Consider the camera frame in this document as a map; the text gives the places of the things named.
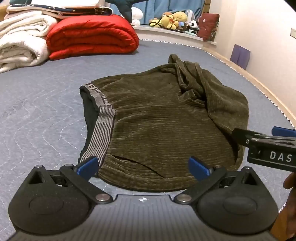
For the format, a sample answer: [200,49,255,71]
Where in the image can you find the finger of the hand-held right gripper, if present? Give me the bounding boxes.
[272,126,296,138]
[232,128,267,147]

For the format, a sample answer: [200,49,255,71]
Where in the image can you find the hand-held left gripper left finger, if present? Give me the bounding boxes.
[23,156,114,205]

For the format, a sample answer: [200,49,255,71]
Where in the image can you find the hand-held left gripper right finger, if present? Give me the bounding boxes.
[174,156,263,205]

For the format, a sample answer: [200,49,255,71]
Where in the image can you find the olive corduroy pants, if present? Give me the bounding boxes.
[78,54,250,192]

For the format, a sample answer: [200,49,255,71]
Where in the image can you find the person's right hand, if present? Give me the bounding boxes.
[283,173,296,189]

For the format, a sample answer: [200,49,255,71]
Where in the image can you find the purple sheet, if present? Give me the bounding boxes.
[230,44,251,70]

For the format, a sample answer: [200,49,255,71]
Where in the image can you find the dark red cushion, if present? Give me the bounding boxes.
[196,13,220,42]

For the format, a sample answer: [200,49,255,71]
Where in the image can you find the panda plush toy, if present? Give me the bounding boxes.
[188,20,200,33]

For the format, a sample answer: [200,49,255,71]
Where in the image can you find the white window ledge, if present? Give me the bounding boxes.
[133,24,218,49]

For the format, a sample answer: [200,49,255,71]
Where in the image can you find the red folded quilt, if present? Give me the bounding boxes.
[46,14,140,61]

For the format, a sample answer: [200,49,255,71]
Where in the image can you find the yellow round plush toy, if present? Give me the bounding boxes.
[173,11,188,24]

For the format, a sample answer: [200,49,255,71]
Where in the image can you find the yellow bear plush toy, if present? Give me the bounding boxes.
[161,14,180,29]

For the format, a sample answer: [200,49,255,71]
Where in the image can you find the white folded blanket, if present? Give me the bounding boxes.
[0,10,58,73]

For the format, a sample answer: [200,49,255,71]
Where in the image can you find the blue curtain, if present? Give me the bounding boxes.
[132,0,206,25]

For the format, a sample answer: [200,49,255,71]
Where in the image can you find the white plush toy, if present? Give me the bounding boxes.
[131,6,144,27]

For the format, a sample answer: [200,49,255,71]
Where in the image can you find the dark teal shark plush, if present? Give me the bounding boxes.
[105,0,151,24]

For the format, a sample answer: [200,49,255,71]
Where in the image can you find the yellow plush with black straps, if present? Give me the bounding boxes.
[149,18,164,28]

